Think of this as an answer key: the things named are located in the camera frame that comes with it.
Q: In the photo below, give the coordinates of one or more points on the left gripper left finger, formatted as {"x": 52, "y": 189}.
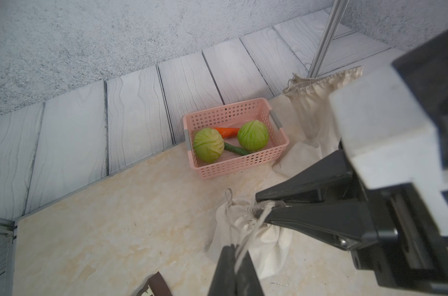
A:
{"x": 224, "y": 280}

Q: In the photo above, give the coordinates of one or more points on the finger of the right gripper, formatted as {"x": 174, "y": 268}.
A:
{"x": 346, "y": 225}
{"x": 310, "y": 185}

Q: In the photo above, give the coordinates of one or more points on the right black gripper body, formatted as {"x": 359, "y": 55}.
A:
{"x": 385, "y": 224}

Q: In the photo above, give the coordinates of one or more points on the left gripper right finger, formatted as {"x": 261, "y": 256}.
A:
{"x": 247, "y": 281}

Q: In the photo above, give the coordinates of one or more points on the brown kettle chips bag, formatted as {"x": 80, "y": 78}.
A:
{"x": 155, "y": 286}

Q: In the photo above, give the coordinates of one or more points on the beige cloth bag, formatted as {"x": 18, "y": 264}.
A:
{"x": 240, "y": 222}
{"x": 308, "y": 119}

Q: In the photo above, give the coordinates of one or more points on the beige cloth bag front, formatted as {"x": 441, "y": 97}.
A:
{"x": 240, "y": 222}

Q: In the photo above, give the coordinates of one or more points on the right green cabbage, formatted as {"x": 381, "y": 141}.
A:
{"x": 253, "y": 135}

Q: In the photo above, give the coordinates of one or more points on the green cabbage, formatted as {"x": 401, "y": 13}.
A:
{"x": 208, "y": 145}
{"x": 253, "y": 135}

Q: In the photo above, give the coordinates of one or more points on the green cucumber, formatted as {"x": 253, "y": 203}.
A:
{"x": 236, "y": 150}

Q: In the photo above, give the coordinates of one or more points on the orange carrot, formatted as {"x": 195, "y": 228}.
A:
{"x": 228, "y": 132}

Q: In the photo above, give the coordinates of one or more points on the left green cabbage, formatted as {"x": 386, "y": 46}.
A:
{"x": 208, "y": 145}

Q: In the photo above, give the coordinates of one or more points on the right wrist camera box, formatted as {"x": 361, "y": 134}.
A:
{"x": 390, "y": 140}

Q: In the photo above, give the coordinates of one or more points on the right aluminium frame post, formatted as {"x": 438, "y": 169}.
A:
{"x": 335, "y": 16}

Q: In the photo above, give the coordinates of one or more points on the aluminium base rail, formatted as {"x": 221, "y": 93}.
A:
{"x": 7, "y": 251}

